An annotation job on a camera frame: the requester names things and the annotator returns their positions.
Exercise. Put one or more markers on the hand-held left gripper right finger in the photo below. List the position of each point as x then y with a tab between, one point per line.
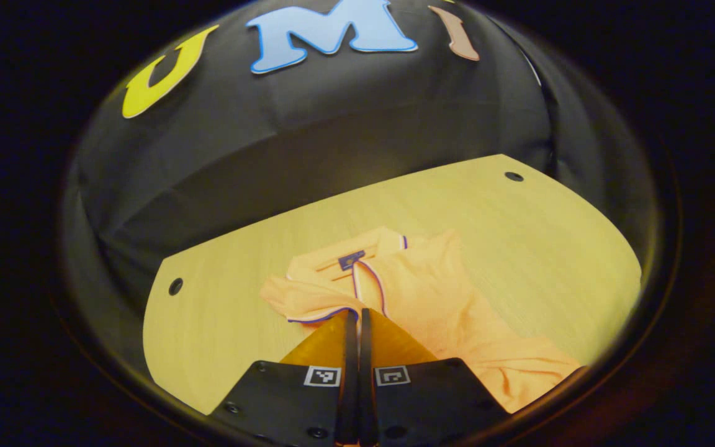
367	385

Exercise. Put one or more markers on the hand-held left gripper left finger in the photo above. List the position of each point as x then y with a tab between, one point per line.
348	385

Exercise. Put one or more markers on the orange T-shirt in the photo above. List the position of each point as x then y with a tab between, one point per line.
438	298

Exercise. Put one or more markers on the black backdrop cloth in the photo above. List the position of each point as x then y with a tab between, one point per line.
332	136

